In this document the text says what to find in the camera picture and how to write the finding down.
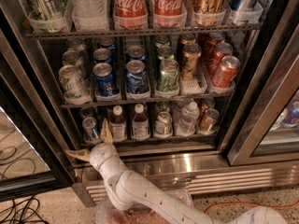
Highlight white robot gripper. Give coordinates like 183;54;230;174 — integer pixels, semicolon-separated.
65;119;120;174

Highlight blue silver redbull can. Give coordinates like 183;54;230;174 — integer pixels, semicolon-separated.
82;117;100;141

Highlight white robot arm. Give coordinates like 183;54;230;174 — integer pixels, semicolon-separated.
66;119;288;224

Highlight white green can front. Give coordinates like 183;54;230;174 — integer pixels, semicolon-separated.
59;65;89;99

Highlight open glass fridge door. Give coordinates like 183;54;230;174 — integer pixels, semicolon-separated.
0;75;74;203

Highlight silver green can bottom shelf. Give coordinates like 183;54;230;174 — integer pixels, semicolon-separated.
154;112;173;137

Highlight blue pepsi can front left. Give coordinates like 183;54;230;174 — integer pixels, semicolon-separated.
93;63;120;97

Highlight blue pepsi can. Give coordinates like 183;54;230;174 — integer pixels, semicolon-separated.
93;63;120;97
125;60;149;94

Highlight blue pepsi can front right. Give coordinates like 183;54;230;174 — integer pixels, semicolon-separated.
125;60;149;94

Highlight clear water bottle bottom shelf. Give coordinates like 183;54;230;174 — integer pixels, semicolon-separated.
176;102;200;136

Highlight clear water bottle shelf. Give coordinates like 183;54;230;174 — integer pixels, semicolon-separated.
176;102;200;136
71;0;107;30

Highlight green can front middle shelf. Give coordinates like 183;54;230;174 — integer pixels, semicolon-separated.
157;59;178;92

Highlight copper can bottom shelf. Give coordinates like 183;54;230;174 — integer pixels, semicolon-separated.
199;108;220;132

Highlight gold brown can front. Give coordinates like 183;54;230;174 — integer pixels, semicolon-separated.
181;43;201;81

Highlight clear water bottle top shelf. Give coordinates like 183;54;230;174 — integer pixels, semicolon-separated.
71;0;107;30

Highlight red coke can front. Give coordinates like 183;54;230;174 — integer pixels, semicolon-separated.
212;56;240;88

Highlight red coke can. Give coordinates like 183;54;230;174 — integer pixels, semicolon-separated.
206;42;233;77
212;56;240;88

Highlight red coke can middle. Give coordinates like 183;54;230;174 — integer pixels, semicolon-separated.
206;42;233;77

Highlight green tall can top shelf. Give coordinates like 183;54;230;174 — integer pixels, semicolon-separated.
21;0;70;21

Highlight closed right fridge door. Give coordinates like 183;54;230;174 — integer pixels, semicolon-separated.
223;0;299;166

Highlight gold tall can top shelf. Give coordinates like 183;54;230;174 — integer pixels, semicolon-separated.
189;0;223;26

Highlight blue can behind right door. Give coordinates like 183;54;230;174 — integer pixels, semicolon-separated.
282;100;299;128

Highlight brown tea bottle left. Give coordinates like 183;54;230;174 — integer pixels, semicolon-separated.
109;105;127;142

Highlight brown tea bottle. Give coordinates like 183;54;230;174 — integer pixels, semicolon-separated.
109;105;127;142
132;104;150;141

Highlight brown tea bottle right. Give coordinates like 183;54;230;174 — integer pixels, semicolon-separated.
132;104;150;141

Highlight clear plastic bin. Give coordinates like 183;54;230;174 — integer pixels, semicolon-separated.
95;189;194;224

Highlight large coca-cola bottle left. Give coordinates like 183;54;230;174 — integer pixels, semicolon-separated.
114;0;146;18

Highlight large coca-cola bottle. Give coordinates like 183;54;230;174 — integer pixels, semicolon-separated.
149;0;185;17
114;0;146;18

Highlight large coca-cola bottle right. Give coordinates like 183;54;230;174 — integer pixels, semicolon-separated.
149;0;185;17

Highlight black cables on floor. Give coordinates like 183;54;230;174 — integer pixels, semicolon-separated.
0;196;50;224

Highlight orange power cable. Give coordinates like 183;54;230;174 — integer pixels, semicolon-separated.
204;201;299;215

